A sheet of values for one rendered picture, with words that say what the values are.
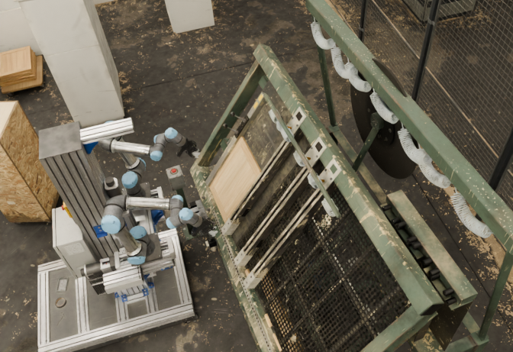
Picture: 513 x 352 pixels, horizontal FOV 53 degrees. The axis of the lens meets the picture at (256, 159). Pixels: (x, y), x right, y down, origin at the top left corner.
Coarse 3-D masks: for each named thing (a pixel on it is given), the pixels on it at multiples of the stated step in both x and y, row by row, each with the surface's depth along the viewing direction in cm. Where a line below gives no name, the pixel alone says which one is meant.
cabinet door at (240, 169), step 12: (240, 144) 395; (228, 156) 407; (240, 156) 394; (252, 156) 382; (228, 168) 405; (240, 168) 392; (252, 168) 380; (216, 180) 416; (228, 180) 403; (240, 180) 390; (252, 180) 378; (216, 192) 414; (228, 192) 401; (240, 192) 388; (228, 204) 399; (228, 216) 397
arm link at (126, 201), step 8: (112, 200) 322; (120, 200) 324; (128, 200) 326; (136, 200) 327; (144, 200) 328; (152, 200) 328; (160, 200) 329; (168, 200) 330; (176, 200) 331; (136, 208) 329; (144, 208) 329; (152, 208) 329; (160, 208) 330; (168, 208) 330
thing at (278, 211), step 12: (324, 144) 310; (312, 156) 316; (312, 168) 321; (300, 180) 328; (288, 192) 337; (300, 192) 335; (276, 204) 344; (288, 204) 339; (276, 216) 344; (264, 228) 351; (252, 240) 361; (264, 240) 360; (240, 252) 369; (252, 252) 366; (240, 264) 371
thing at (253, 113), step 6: (258, 102) 380; (264, 102) 380; (252, 108) 385; (258, 108) 382; (252, 114) 384; (252, 120) 388; (246, 126) 390; (234, 138) 399; (228, 144) 405; (234, 144) 400; (228, 150) 404; (222, 156) 410; (222, 162) 409; (216, 168) 415; (210, 174) 421; (216, 174) 417; (210, 180) 420
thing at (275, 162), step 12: (300, 108) 331; (300, 120) 329; (300, 132) 338; (288, 144) 342; (276, 156) 352; (288, 156) 351; (264, 168) 359; (276, 168) 355; (264, 180) 360; (252, 192) 367; (240, 204) 376; (252, 204) 375; (240, 216) 380; (228, 228) 386
